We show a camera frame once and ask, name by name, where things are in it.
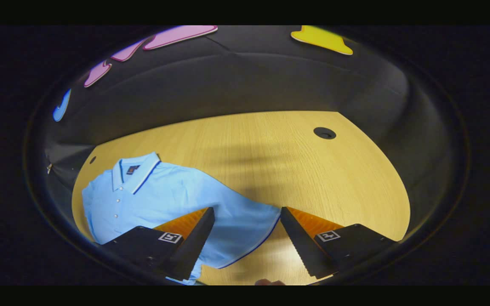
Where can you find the light blue T-shirt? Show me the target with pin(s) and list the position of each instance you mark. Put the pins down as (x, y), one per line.
(164, 195)

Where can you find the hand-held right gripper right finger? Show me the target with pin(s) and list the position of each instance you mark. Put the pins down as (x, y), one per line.
(302, 244)

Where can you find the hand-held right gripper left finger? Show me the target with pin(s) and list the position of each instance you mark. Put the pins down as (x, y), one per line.
(192, 250)

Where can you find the black backdrop cloth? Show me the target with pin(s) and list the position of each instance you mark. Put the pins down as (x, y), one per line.
(270, 80)

